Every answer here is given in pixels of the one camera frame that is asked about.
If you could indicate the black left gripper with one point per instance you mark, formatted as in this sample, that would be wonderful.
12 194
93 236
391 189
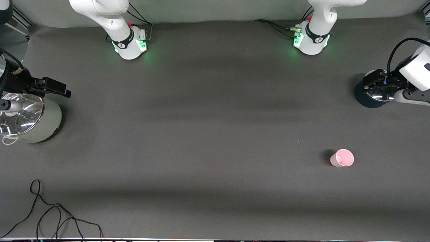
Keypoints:
397 80

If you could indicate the pink plastic cup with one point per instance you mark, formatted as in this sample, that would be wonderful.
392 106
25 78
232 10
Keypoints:
342 158

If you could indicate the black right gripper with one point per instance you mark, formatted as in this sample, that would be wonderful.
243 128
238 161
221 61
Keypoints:
16 81

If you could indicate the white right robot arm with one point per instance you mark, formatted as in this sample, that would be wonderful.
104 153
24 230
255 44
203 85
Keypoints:
100 10

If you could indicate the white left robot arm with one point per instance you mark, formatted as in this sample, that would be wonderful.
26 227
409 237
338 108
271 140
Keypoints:
317 33

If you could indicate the dark grey table mat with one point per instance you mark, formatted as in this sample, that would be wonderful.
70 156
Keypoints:
215 151

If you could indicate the aluminium frame rail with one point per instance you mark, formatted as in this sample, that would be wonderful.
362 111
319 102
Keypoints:
22 20

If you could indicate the grey pot with glass lid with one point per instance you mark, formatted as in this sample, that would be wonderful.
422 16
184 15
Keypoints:
43 124

